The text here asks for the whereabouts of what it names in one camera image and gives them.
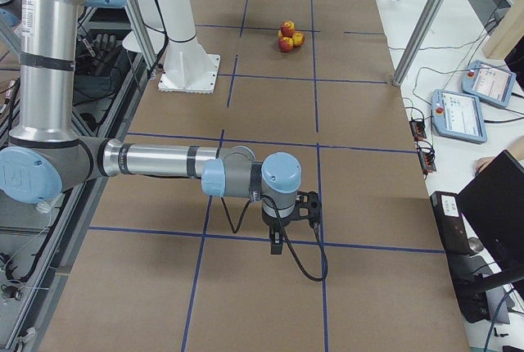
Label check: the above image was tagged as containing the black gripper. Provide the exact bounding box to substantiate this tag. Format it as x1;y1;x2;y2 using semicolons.
262;200;300;255

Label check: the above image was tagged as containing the red yellow apple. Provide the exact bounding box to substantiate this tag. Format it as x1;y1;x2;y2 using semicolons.
278;37;294;53
278;20;295;38

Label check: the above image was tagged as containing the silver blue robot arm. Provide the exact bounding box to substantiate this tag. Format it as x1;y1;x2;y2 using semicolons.
1;0;301;254

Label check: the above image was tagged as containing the person's hand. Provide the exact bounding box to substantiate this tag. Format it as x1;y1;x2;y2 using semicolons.
474;156;495;175

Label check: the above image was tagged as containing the red black adapter box lower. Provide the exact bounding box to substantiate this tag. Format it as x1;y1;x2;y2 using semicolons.
417;147;436;175

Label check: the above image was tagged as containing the red black adapter box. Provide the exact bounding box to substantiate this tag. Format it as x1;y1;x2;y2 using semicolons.
417;147;436;175
409;120;427;142

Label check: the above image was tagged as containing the red apple back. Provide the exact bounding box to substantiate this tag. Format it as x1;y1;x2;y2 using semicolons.
291;31;305;47

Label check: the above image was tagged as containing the black desktop box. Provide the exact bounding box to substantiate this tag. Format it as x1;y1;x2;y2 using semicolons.
430;191;510;324

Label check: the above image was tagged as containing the blue teach pendant near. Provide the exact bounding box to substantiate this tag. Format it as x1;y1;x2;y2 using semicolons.
431;89;487;143

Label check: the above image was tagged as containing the blue teach pendant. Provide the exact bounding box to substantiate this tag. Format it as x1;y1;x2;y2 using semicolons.
462;60;517;108
431;89;487;143

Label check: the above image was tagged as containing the black laptop screen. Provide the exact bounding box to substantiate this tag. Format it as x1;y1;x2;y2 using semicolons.
457;151;523;269

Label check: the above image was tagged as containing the blue teach pendant far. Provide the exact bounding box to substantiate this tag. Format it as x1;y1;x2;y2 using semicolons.
462;60;517;108

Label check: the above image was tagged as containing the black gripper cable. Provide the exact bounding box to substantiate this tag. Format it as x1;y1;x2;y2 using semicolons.
219;192;329;282

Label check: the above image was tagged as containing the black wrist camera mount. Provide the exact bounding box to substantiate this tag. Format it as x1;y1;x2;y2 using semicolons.
296;191;322;228

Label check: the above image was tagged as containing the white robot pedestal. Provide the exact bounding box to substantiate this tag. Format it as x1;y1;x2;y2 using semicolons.
138;0;220;93

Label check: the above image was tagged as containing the aluminium frame post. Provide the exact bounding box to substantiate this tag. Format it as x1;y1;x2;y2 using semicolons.
392;0;444;87

